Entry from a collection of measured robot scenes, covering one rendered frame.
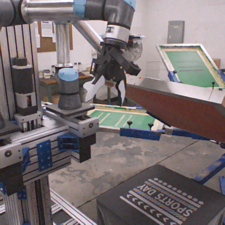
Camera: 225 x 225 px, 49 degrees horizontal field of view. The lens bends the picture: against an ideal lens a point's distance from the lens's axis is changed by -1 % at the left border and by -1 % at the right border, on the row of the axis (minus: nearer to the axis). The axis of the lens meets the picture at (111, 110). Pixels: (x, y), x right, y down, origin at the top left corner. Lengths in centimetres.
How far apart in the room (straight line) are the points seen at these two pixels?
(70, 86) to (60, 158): 45
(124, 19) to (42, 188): 128
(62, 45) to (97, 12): 82
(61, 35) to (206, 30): 462
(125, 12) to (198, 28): 525
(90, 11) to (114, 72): 20
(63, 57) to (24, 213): 107
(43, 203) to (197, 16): 513
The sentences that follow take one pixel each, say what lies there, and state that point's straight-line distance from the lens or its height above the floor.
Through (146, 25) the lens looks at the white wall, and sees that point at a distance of 680.
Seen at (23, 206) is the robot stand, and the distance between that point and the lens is 185.
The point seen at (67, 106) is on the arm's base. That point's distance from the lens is 151.
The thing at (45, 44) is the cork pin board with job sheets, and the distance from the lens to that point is 494.
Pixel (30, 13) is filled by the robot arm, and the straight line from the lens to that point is 106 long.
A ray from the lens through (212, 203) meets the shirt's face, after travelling 131.
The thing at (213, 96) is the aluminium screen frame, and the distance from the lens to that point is 75.
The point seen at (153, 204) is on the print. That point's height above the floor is 95.
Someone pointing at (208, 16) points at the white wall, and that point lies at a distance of 592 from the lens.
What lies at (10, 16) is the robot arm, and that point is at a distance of 105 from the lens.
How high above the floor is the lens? 172
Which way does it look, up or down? 18 degrees down
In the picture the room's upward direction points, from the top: straight up
